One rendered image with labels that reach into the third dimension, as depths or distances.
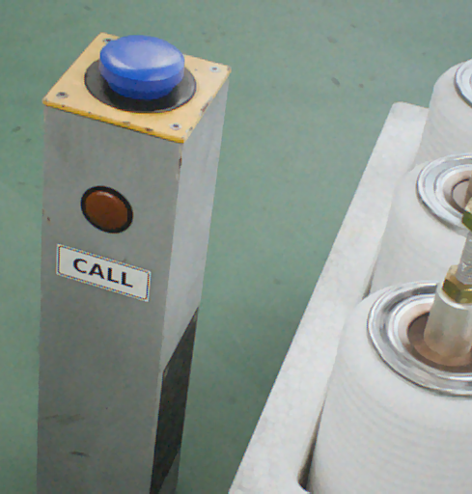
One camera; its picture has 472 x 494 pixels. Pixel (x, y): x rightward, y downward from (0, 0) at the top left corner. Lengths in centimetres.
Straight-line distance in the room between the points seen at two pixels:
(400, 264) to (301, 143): 48
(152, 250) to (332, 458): 13
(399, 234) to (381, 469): 14
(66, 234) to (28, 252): 36
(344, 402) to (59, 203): 17
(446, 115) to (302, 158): 38
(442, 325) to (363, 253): 18
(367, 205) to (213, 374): 20
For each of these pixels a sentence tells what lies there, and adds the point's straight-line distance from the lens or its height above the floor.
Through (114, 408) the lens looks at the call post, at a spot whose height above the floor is 13.
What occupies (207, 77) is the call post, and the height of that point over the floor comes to 31.
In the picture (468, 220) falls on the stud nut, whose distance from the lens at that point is 53.
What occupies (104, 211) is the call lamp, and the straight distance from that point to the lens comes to 60.
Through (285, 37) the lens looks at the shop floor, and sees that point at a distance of 130.
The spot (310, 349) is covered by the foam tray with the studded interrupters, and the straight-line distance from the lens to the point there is 66.
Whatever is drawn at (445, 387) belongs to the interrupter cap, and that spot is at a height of 26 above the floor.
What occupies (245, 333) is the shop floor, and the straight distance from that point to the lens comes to 93.
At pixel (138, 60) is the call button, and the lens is 58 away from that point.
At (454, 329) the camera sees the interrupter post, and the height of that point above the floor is 27.
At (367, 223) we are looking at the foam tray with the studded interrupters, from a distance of 75.
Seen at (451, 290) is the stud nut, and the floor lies 28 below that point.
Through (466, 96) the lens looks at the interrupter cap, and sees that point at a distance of 75.
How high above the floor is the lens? 63
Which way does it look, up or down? 39 degrees down
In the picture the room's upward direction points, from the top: 8 degrees clockwise
